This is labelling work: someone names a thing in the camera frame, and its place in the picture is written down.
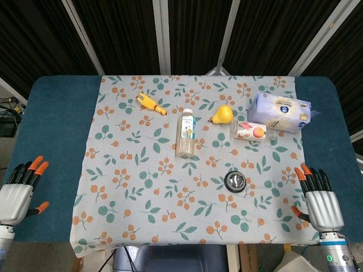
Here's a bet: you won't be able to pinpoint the lavender tissue pack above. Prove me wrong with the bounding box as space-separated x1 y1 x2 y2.
247 92 321 134

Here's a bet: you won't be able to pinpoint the robot base torso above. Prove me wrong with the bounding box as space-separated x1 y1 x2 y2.
113 244 227 272

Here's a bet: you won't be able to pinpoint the clear beverage bottle white cap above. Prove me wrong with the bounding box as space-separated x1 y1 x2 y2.
175 108 197 159

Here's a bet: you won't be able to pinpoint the blue table mat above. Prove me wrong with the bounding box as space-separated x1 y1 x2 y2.
2 75 361 244

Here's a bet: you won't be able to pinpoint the floral patterned tablecloth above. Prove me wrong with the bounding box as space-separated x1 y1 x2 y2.
69 74 320 258

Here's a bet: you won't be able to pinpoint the cables on floor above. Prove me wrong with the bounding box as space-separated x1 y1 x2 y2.
0 96 27 137

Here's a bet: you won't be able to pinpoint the yellow rubber chicken toy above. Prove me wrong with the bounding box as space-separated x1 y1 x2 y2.
136 92 167 116

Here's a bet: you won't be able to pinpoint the white partition frame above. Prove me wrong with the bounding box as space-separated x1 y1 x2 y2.
61 0 363 77

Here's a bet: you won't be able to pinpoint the yellow pear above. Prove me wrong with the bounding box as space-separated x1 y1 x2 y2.
208 104 234 125

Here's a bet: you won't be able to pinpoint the clear bottle with peach label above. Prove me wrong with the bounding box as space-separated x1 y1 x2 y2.
230 120 277 143

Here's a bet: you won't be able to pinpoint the small steel bowl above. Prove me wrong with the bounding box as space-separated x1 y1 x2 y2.
223 171 247 194

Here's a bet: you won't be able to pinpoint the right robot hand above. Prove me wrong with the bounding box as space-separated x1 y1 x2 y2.
290 163 345 233

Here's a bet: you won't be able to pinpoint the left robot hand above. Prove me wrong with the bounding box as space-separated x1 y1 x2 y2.
0 155 50 226

